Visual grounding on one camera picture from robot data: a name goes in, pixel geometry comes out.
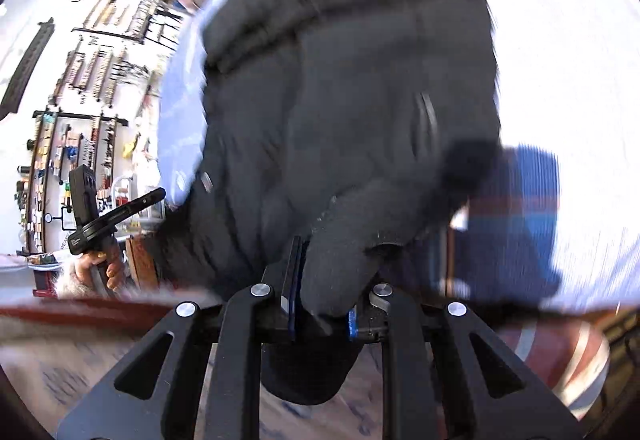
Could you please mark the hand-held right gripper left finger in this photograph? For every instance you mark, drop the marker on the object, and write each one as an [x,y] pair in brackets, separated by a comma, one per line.
[292,280]

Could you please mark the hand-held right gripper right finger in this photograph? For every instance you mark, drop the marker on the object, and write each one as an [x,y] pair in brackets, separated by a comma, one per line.
[352,322]

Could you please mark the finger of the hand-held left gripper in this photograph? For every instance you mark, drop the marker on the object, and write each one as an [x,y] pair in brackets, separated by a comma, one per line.
[130,210]

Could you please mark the black padded jacket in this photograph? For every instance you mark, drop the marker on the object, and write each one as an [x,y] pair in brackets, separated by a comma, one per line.
[325,94]

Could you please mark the person's left hand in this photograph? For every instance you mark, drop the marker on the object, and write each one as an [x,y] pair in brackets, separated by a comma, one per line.
[115,270]

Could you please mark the blue plaid bed sheet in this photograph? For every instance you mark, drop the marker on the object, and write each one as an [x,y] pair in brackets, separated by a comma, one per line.
[180,94]

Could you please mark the red white striped cloth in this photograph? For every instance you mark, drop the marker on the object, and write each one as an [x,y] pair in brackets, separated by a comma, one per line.
[560,370]

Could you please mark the wall display rack of goods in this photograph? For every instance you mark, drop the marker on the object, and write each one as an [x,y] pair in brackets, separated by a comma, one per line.
[90,69]

